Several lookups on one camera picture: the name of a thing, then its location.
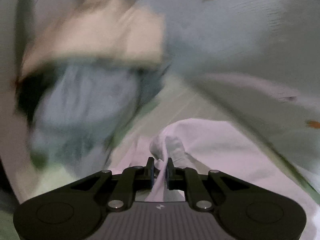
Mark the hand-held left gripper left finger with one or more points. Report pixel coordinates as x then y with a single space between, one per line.
151 173

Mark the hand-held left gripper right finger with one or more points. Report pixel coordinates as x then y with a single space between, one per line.
169 173

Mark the white garment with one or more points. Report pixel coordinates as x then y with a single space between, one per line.
225 160

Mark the grey-blue garment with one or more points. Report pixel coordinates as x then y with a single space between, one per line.
82 105

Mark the beige garment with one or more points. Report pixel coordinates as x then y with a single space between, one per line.
100 37

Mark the carrot printed pale sheet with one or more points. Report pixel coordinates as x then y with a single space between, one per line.
237 30

